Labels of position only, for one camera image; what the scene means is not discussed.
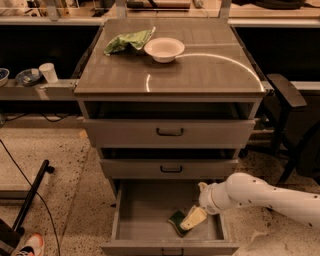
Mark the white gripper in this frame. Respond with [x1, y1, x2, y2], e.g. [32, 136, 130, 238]
[180, 182, 230, 230]

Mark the green yellow sponge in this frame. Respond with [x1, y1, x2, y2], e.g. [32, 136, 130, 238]
[168, 210, 189, 237]

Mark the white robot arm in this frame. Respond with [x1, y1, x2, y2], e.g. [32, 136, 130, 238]
[179, 173, 320, 230]

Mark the bottom grey drawer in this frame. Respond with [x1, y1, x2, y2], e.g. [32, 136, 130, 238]
[102, 179, 239, 256]

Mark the grey drawer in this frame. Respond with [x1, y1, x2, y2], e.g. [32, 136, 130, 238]
[100, 148, 238, 179]
[102, 179, 239, 256]
[84, 102, 254, 149]

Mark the grey drawer cabinet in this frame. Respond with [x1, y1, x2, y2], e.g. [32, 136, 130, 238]
[73, 17, 269, 256]

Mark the middle grey drawer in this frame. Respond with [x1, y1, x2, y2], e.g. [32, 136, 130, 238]
[100, 148, 238, 179]

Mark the top grey drawer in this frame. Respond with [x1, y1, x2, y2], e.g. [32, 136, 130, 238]
[84, 102, 254, 149]

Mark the black office chair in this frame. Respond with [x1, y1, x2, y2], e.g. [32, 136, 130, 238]
[248, 73, 320, 188]

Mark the white bowl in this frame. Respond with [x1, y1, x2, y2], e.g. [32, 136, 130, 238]
[144, 38, 185, 63]

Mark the green crumpled bag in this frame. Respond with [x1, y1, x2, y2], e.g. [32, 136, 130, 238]
[104, 27, 156, 55]

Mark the white orange sneaker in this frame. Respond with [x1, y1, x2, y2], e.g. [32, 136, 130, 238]
[14, 233, 45, 256]

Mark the grey side shelf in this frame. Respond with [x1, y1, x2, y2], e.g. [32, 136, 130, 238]
[0, 79, 77, 101]

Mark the black metal stand leg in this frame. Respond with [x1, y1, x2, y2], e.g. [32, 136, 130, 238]
[0, 160, 54, 256]

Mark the white paper cup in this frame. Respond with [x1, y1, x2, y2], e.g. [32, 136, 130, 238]
[39, 63, 58, 83]

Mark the blue patterned bowl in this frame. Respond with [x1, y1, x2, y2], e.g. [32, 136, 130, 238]
[15, 68, 42, 87]

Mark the black floor cable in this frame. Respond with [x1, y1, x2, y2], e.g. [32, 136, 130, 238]
[0, 138, 62, 256]

